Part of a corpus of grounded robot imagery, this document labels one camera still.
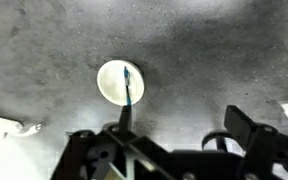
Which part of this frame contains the white round bowl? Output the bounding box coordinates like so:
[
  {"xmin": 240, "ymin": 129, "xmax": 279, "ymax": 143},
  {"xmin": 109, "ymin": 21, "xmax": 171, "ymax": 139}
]
[{"xmin": 96, "ymin": 59, "xmax": 146, "ymax": 107}]

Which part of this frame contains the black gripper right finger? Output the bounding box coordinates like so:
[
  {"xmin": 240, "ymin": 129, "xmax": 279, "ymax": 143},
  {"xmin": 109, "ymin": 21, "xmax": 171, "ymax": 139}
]
[{"xmin": 223, "ymin": 104, "xmax": 288, "ymax": 180}]

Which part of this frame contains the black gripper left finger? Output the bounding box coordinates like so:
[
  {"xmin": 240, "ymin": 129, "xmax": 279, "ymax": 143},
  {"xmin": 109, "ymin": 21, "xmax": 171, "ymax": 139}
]
[{"xmin": 50, "ymin": 104, "xmax": 172, "ymax": 180}]

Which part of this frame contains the blue pen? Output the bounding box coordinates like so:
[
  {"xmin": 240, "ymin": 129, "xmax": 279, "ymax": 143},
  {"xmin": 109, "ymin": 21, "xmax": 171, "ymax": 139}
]
[{"xmin": 122, "ymin": 65, "xmax": 133, "ymax": 106}]

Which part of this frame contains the white paper sign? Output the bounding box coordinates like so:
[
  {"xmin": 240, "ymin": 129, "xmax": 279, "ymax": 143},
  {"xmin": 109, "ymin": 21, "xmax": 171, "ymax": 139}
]
[{"xmin": 0, "ymin": 112, "xmax": 43, "ymax": 142}]

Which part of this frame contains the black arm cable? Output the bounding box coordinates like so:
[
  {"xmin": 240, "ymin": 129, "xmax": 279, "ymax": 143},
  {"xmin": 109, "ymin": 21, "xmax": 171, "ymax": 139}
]
[{"xmin": 201, "ymin": 130, "xmax": 234, "ymax": 152}]

